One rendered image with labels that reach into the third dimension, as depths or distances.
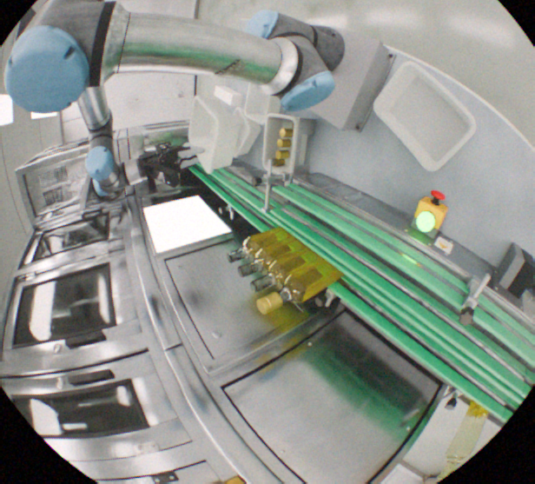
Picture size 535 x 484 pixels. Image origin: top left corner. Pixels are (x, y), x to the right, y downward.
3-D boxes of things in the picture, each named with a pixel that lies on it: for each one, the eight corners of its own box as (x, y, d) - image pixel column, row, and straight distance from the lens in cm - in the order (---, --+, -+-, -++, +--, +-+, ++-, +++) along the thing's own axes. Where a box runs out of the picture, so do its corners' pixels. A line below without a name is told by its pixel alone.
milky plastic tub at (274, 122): (278, 166, 94) (261, 168, 89) (283, 113, 90) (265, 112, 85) (307, 178, 82) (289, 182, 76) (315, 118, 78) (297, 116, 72)
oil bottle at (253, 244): (295, 234, 73) (240, 255, 62) (298, 219, 70) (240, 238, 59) (307, 242, 70) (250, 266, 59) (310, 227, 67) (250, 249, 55)
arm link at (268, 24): (300, 13, 62) (254, -3, 55) (325, 44, 53) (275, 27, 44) (275, 43, 66) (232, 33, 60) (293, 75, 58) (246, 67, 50)
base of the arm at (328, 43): (309, 26, 73) (283, 16, 67) (350, 30, 63) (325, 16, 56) (299, 69, 72) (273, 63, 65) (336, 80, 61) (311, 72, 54)
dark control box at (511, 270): (497, 268, 64) (498, 284, 57) (512, 240, 62) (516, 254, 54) (517, 282, 67) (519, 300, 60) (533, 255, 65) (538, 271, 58)
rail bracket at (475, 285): (465, 281, 52) (452, 318, 41) (481, 252, 49) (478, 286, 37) (477, 289, 53) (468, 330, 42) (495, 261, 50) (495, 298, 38)
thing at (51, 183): (141, 166, 210) (55, 188, 224) (137, 126, 204) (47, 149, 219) (149, 192, 143) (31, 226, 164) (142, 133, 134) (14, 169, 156)
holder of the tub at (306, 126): (278, 177, 96) (263, 180, 91) (284, 114, 91) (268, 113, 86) (306, 191, 84) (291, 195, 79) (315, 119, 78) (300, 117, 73)
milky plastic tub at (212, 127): (219, 93, 76) (194, 92, 73) (250, 121, 57) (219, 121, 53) (209, 137, 82) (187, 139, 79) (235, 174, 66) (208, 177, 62)
